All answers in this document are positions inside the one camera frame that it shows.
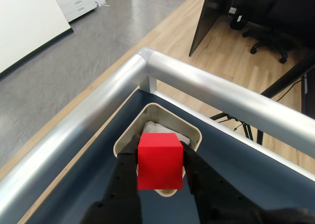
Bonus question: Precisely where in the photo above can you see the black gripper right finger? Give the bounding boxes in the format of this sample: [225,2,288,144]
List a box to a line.
[182,145,268,224]

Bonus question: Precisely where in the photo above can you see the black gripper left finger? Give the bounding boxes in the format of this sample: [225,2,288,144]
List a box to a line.
[82,134,143,224]

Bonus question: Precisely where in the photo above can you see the red cube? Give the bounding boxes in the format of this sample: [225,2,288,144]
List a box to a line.
[137,132,184,191]

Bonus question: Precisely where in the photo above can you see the beige rounded box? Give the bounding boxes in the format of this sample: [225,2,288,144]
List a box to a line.
[113,102,203,197]

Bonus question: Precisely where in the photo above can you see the black office chair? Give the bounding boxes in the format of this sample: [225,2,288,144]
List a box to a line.
[242,0,315,64]

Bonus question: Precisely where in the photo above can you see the black waste bin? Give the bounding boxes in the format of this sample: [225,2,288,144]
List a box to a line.
[230,7,247,31]

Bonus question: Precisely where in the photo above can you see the black desk partition panel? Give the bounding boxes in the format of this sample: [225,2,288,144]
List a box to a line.
[189,0,235,57]

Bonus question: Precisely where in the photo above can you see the white office printer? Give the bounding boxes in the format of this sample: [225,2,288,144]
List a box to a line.
[50,0,107,23]

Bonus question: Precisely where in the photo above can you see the silver metal cart rail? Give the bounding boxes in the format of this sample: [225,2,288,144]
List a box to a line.
[0,46,315,222]

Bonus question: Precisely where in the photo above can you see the black hanging cable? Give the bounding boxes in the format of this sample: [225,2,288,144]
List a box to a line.
[275,73,310,103]

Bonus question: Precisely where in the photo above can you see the black camera tripod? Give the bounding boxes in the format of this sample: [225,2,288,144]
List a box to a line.
[209,54,315,146]

